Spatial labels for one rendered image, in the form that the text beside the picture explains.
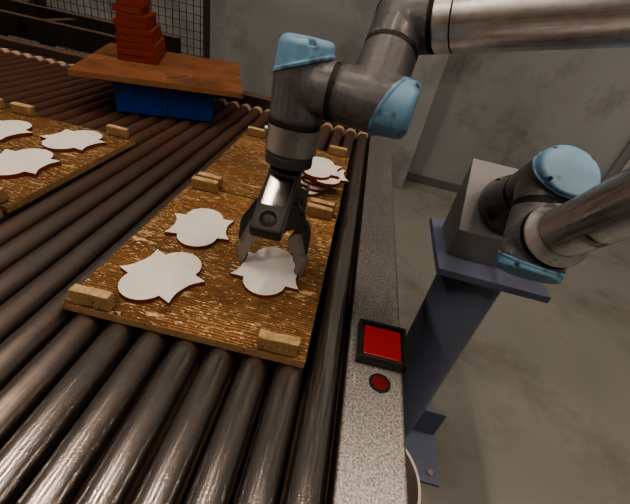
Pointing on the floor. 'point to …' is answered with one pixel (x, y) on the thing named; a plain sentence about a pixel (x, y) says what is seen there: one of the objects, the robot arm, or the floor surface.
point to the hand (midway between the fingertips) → (269, 268)
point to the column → (447, 339)
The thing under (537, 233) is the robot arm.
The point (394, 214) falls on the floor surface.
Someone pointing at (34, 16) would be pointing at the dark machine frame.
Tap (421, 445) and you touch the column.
